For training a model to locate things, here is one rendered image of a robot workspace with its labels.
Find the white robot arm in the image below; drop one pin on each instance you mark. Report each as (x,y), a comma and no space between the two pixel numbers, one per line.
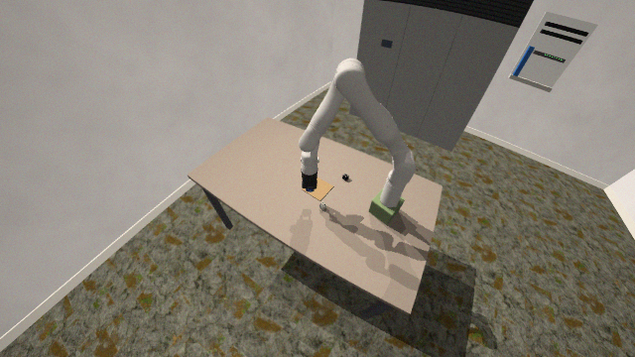
(350,82)

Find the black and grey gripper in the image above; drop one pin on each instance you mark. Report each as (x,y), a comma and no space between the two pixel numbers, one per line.
(309,176)

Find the tan square mat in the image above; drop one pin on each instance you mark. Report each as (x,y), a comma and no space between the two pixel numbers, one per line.
(322,189)

